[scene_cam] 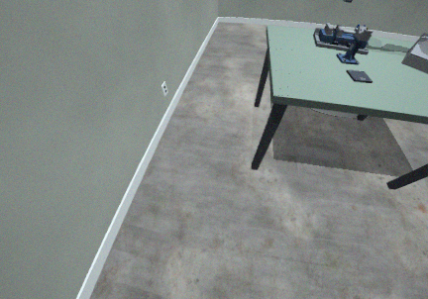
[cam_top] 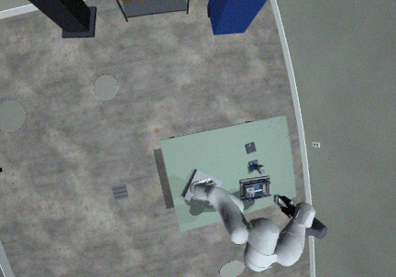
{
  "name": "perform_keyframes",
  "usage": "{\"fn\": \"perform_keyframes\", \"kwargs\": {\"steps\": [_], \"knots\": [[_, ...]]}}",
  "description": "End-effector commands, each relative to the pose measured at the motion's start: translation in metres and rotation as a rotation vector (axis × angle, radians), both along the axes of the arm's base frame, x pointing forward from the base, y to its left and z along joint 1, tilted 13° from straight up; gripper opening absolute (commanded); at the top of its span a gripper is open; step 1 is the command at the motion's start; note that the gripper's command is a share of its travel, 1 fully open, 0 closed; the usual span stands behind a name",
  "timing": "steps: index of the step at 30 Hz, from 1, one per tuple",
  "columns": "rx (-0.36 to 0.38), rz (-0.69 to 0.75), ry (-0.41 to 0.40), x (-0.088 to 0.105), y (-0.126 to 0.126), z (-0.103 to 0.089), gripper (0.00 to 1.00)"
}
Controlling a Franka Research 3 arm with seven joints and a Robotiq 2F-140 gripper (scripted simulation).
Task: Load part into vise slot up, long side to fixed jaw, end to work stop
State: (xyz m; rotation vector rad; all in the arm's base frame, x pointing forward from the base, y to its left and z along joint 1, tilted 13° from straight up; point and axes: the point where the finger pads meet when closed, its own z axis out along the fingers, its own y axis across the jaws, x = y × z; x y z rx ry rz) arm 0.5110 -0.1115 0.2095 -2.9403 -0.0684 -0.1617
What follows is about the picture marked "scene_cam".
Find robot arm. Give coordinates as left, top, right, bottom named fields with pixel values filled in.
left=420, top=40, right=428, bottom=55

